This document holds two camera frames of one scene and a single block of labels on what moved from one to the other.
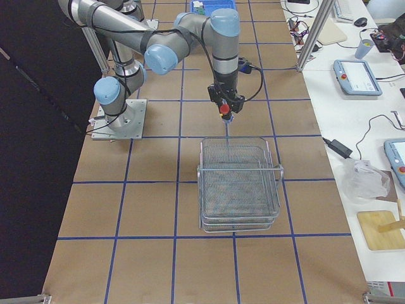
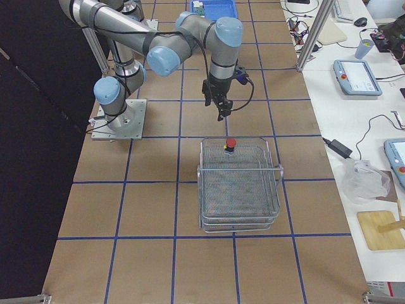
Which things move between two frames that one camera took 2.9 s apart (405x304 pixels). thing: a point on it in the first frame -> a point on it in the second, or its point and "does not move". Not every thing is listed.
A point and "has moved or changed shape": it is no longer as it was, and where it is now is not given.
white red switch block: [197, 4] does not move
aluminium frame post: [325, 7] does not move
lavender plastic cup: [364, 47] does not move
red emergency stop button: [224, 111] has moved or changed shape
